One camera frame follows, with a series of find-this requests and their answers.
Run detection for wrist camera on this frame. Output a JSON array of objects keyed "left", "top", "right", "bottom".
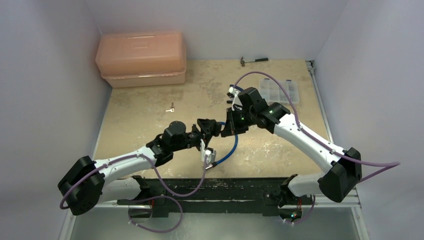
[
  {"left": 227, "top": 84, "right": 243, "bottom": 111},
  {"left": 200, "top": 139, "right": 217, "bottom": 164}
]

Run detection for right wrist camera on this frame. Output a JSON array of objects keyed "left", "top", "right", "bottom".
[{"left": 227, "top": 84, "right": 243, "bottom": 111}]

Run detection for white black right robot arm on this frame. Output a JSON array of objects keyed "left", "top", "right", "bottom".
[{"left": 220, "top": 87, "right": 362, "bottom": 206}]

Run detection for blue handled pliers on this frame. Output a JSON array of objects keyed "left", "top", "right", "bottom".
[{"left": 226, "top": 84, "right": 244, "bottom": 104}]

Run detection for orange plastic toolbox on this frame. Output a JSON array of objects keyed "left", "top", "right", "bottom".
[{"left": 95, "top": 31, "right": 187, "bottom": 88}]

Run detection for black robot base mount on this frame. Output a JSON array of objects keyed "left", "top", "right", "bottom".
[{"left": 117, "top": 177, "right": 313, "bottom": 218}]

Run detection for aluminium frame rail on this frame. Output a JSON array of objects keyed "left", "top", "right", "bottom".
[{"left": 305, "top": 60, "right": 362, "bottom": 203}]

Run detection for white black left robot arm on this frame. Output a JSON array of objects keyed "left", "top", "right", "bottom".
[{"left": 57, "top": 118, "right": 222, "bottom": 216}]

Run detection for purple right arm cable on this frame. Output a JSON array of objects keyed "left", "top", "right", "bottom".
[{"left": 233, "top": 71, "right": 401, "bottom": 226}]

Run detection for clear plastic screw organizer box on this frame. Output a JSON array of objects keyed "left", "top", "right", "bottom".
[{"left": 258, "top": 78, "right": 301, "bottom": 105}]

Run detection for small silver keys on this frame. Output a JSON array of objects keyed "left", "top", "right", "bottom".
[{"left": 166, "top": 102, "right": 175, "bottom": 113}]

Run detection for small black handled hammer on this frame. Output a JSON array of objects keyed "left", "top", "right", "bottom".
[{"left": 240, "top": 56, "right": 269, "bottom": 67}]

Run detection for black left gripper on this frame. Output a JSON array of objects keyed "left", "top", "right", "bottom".
[{"left": 171, "top": 120, "right": 215, "bottom": 153}]

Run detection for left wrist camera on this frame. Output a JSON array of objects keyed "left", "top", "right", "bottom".
[{"left": 200, "top": 139, "right": 217, "bottom": 164}]

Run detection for blue cable lock loop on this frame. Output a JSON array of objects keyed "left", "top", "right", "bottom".
[{"left": 205, "top": 135, "right": 239, "bottom": 171}]

